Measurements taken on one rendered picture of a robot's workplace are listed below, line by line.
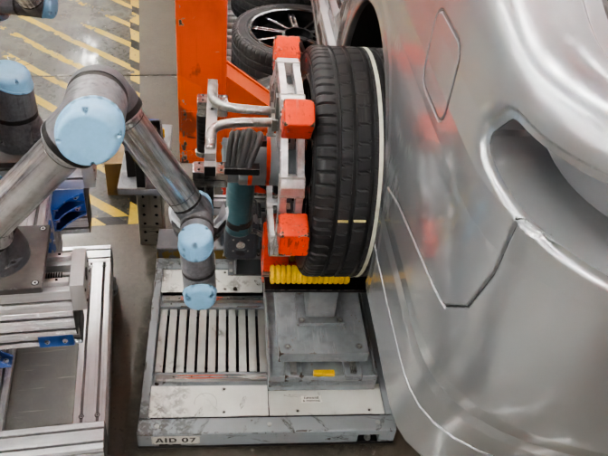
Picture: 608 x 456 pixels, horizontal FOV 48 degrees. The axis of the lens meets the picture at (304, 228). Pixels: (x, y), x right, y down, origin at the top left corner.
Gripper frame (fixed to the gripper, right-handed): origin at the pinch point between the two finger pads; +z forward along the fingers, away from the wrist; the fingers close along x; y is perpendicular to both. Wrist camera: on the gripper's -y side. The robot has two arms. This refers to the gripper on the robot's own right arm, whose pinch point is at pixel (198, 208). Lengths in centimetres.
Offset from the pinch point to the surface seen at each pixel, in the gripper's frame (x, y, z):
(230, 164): -7.9, 15.6, -1.4
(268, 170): -19.3, 3.9, 11.9
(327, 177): -30.9, 18.4, -10.5
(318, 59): -31, 35, 18
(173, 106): 12, -83, 187
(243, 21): -24, -32, 186
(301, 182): -25.4, 14.5, -7.3
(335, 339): -45, -60, 4
